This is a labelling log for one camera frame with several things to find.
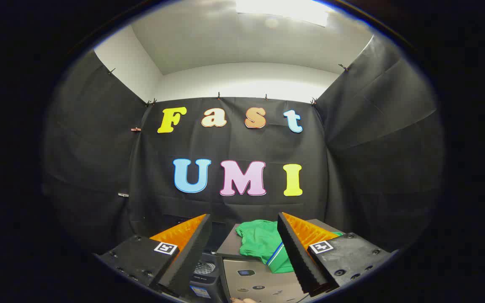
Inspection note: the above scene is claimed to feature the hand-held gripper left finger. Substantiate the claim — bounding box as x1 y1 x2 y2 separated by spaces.
95 214 213 300

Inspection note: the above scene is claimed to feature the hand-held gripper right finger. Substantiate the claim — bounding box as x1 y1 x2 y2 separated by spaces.
277 212 394 297

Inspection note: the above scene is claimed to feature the green polo shirt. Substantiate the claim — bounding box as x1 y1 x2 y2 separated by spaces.
235 219 344 274

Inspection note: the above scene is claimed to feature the grey appliance cabinet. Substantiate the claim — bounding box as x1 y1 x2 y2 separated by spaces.
216 218 344 303

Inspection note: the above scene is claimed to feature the black backdrop cloth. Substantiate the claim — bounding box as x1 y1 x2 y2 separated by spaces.
43 36 444 255

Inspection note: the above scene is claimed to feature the ceiling light panel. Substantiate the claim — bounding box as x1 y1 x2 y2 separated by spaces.
235 0 332 27

